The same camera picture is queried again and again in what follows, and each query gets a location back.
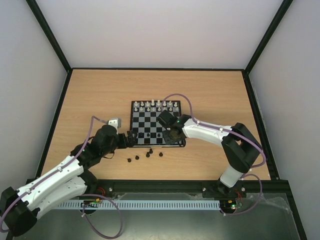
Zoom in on light blue cable duct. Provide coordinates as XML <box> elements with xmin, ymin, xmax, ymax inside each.
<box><xmin>54</xmin><ymin>200</ymin><xmax>221</xmax><ymax>211</ymax></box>

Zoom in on black aluminium rail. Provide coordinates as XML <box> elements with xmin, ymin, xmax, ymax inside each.
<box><xmin>84</xmin><ymin>178</ymin><xmax>291</xmax><ymax>200</ymax></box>

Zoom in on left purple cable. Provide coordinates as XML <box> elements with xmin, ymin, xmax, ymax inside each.
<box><xmin>0</xmin><ymin>115</ymin><xmax>123</xmax><ymax>238</ymax></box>

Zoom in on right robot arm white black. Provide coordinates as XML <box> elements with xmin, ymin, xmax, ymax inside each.
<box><xmin>156</xmin><ymin>110</ymin><xmax>263</xmax><ymax>196</ymax></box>

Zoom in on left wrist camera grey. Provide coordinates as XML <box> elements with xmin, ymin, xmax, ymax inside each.
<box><xmin>107</xmin><ymin>117</ymin><xmax>122</xmax><ymax>131</ymax></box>

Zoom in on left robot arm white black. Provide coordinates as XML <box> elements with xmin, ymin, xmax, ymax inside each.
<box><xmin>0</xmin><ymin>124</ymin><xmax>138</xmax><ymax>237</ymax></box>

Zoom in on black and white chessboard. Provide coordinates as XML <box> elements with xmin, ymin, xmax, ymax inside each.
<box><xmin>130</xmin><ymin>100</ymin><xmax>184</xmax><ymax>148</ymax></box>

